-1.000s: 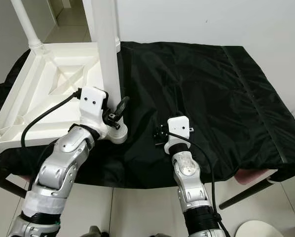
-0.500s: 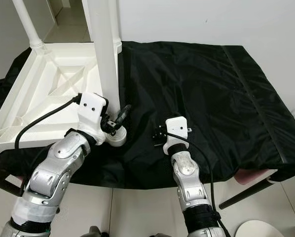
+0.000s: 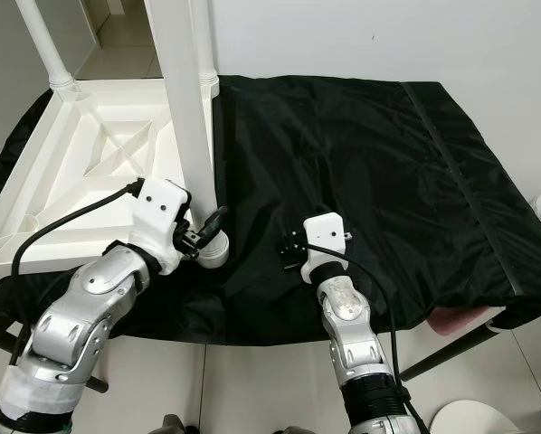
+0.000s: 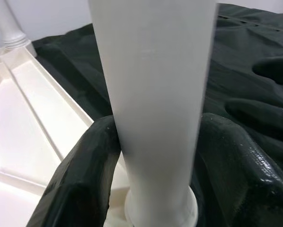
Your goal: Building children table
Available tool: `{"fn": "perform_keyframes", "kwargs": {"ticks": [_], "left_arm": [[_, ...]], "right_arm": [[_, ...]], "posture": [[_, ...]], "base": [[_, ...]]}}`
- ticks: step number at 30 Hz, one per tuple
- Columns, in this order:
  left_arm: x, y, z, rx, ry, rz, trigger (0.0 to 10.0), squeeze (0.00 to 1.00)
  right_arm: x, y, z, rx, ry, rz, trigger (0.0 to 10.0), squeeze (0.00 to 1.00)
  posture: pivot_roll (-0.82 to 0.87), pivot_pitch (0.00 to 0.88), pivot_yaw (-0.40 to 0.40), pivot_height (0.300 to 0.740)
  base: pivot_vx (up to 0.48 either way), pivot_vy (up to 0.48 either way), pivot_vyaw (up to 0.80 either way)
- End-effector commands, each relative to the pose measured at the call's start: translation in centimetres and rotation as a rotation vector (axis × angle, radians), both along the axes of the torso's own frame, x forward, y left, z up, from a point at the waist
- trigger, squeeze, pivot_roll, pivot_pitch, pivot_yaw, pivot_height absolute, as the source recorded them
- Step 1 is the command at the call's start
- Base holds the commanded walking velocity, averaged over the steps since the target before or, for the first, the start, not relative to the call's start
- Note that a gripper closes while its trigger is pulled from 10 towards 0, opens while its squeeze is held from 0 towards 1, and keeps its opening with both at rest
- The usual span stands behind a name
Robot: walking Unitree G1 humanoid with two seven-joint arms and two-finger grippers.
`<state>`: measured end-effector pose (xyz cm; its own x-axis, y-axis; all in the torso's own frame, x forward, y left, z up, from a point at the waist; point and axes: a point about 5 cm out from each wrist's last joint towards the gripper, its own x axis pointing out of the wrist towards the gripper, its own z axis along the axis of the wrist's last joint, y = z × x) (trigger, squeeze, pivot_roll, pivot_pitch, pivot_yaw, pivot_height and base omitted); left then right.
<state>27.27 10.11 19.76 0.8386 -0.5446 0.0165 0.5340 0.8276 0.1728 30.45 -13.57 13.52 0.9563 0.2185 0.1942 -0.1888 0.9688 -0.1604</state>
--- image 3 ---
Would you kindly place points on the black metal table leg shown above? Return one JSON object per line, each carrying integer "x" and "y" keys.
{"x": 6, "y": 342}
{"x": 451, "y": 354}

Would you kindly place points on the black cloth table cover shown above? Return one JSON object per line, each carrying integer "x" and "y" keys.
{"x": 379, "y": 181}

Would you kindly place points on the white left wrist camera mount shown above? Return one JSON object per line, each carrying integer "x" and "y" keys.
{"x": 157, "y": 212}

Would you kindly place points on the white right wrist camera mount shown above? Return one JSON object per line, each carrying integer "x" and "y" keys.
{"x": 325, "y": 235}

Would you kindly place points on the grey robot left foot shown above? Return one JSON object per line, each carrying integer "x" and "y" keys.
{"x": 175, "y": 425}

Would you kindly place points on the white plastic table top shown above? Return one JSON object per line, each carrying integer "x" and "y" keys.
{"x": 62, "y": 208}

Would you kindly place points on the white plastic table leg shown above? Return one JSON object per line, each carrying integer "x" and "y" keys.
{"x": 185, "y": 108}
{"x": 44, "y": 45}
{"x": 205, "y": 45}

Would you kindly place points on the grey robot foot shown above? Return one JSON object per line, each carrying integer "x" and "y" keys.
{"x": 175, "y": 425}
{"x": 290, "y": 430}

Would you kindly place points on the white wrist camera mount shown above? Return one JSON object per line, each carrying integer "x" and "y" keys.
{"x": 157, "y": 212}
{"x": 325, "y": 235}

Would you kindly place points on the grey robot right foot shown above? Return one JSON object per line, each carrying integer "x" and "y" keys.
{"x": 290, "y": 430}

